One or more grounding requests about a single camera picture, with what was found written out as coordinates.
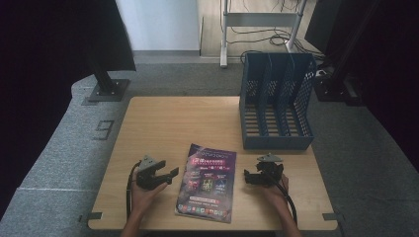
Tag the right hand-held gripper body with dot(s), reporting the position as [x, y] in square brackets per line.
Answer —
[271, 171]

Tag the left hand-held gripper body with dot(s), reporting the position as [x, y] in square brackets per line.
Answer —
[148, 179]

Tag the purple book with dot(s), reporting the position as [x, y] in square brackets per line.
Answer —
[206, 184]

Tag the blue plastic file rack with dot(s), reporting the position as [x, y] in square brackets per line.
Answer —
[276, 131]

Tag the person's left hand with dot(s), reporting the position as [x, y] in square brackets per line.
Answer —
[145, 197]

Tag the person's right hand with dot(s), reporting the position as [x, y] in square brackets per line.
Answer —
[276, 194]

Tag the white power strip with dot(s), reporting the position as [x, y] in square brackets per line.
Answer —
[321, 72]

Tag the black curtain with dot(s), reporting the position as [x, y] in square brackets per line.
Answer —
[39, 65]
[395, 65]

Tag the gray metal table bracket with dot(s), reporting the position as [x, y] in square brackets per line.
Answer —
[94, 216]

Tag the black stand with base plate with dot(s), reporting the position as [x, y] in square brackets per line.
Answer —
[110, 90]
[332, 89]

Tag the white metal stand frame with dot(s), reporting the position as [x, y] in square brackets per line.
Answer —
[257, 19]

